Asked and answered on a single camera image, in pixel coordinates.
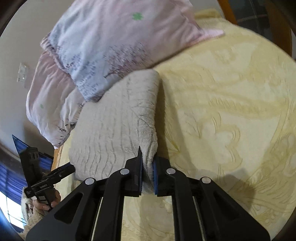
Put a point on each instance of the wooden headboard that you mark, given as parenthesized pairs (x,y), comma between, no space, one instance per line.
(265,18)

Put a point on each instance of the yellow patterned bedsheet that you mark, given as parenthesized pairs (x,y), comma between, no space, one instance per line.
(226,110)

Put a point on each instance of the pink pillow behind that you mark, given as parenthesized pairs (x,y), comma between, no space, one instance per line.
(54,103)

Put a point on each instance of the white wall switch plate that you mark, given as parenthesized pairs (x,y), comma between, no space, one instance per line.
(22,72)

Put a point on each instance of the beige cable-knit sweater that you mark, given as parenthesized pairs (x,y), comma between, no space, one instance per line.
(114,129)

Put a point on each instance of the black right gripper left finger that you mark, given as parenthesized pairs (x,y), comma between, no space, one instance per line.
(128,180)

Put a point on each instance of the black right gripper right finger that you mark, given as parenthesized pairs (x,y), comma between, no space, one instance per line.
(168,181)

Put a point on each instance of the blue window curtain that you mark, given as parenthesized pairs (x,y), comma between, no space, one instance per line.
(12,177)

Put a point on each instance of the floral pillow lavender print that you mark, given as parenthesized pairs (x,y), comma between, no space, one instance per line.
(97,43)

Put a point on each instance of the person's left hand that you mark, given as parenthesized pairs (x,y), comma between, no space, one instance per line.
(43,206)

